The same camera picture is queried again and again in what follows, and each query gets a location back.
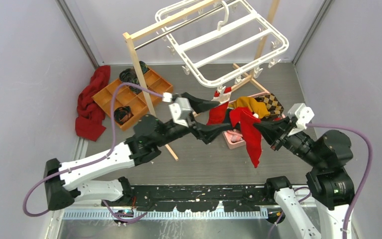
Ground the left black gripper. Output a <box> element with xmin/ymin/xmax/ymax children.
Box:
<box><xmin>155</xmin><ymin>94</ymin><xmax>230</xmax><ymax>148</ymax></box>

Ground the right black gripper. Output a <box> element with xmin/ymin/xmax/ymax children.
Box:
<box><xmin>253</xmin><ymin>112</ymin><xmax>323</xmax><ymax>165</ymax></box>

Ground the rolled teal sock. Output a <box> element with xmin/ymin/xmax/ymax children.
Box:
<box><xmin>139</xmin><ymin>61</ymin><xmax>149</xmax><ymax>74</ymax></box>

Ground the pink plastic basket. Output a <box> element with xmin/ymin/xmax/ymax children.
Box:
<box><xmin>223</xmin><ymin>92</ymin><xmax>284</xmax><ymax>149</ymax></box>

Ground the pink sock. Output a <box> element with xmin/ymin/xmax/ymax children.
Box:
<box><xmin>226</xmin><ymin>130</ymin><xmax>243</xmax><ymax>143</ymax></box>

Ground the wooden drying rack frame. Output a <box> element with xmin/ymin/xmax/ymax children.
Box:
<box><xmin>116</xmin><ymin>0</ymin><xmax>280</xmax><ymax>161</ymax></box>

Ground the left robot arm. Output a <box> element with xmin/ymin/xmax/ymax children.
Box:
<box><xmin>44</xmin><ymin>93</ymin><xmax>232</xmax><ymax>211</ymax></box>

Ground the rolled black orange sock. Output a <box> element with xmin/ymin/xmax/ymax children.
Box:
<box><xmin>113</xmin><ymin>106</ymin><xmax>134</xmax><ymax>125</ymax></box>

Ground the argyle brown sock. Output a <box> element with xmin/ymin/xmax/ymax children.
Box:
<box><xmin>255</xmin><ymin>93</ymin><xmax>284</xmax><ymax>117</ymax></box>

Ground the white plastic clip hanger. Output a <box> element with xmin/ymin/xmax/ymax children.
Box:
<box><xmin>155</xmin><ymin>0</ymin><xmax>289</xmax><ymax>89</ymax></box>

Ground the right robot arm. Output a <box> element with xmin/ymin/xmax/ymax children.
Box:
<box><xmin>253</xmin><ymin>117</ymin><xmax>357</xmax><ymax>239</ymax></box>

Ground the mustard yellow sock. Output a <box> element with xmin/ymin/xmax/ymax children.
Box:
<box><xmin>228</xmin><ymin>97</ymin><xmax>271</xmax><ymax>119</ymax></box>

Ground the red cloth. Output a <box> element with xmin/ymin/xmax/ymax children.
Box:
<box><xmin>75</xmin><ymin>65</ymin><xmax>111</xmax><ymax>141</ymax></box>

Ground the wooden compartment tray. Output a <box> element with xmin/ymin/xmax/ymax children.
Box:
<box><xmin>93</xmin><ymin>78</ymin><xmax>174</xmax><ymax>116</ymax></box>

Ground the red santa sock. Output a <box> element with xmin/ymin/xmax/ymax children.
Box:
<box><xmin>207</xmin><ymin>87</ymin><xmax>232</xmax><ymax>125</ymax></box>
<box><xmin>229</xmin><ymin>107</ymin><xmax>262</xmax><ymax>168</ymax></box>

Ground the rolled dark green sock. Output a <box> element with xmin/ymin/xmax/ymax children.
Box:
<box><xmin>130</xmin><ymin>78</ymin><xmax>144</xmax><ymax>95</ymax></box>

